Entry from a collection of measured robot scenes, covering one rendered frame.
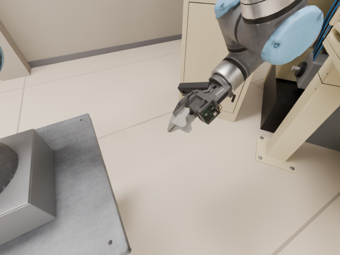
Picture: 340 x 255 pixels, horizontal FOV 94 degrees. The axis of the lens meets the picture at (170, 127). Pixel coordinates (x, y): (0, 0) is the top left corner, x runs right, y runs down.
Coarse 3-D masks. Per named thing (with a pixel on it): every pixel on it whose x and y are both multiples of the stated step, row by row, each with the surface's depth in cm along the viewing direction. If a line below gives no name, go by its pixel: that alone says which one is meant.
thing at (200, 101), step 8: (216, 80) 45; (208, 88) 47; (216, 88) 46; (224, 88) 44; (192, 96) 46; (200, 96) 45; (208, 96) 43; (216, 96) 44; (224, 96) 45; (192, 104) 46; (200, 104) 44; (208, 104) 43; (216, 104) 44; (192, 112) 50; (200, 112) 43; (208, 112) 45; (216, 112) 46; (208, 120) 46
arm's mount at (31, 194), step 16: (16, 144) 40; (32, 144) 40; (32, 160) 37; (48, 160) 45; (16, 176) 34; (32, 176) 35; (48, 176) 42; (16, 192) 31; (32, 192) 33; (48, 192) 39; (0, 208) 29; (16, 208) 30; (32, 208) 32; (48, 208) 36; (0, 224) 30; (16, 224) 32; (32, 224) 35; (0, 240) 33
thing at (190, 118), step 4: (188, 116) 50; (192, 116) 50; (188, 120) 50; (192, 120) 49; (188, 124) 49; (176, 128) 50; (180, 128) 50; (184, 128) 49; (188, 128) 48; (188, 132) 48
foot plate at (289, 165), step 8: (264, 144) 127; (256, 152) 122; (264, 152) 121; (256, 160) 117; (264, 160) 117; (272, 160) 117; (280, 160) 117; (288, 160) 117; (280, 168) 113; (288, 168) 112
